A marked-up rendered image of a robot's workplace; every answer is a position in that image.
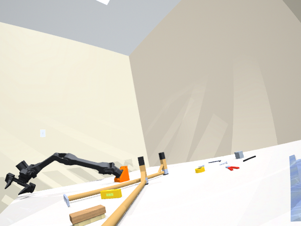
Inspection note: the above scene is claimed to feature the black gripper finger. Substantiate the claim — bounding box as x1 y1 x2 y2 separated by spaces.
18 184 31 195
5 176 13 189

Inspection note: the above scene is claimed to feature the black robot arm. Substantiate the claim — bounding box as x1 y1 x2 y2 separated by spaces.
16 153 123 179

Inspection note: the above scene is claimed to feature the yellow ring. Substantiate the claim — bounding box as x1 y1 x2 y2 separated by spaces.
195 167 205 173

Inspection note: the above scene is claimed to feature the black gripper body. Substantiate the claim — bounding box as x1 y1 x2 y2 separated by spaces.
5 173 36 193

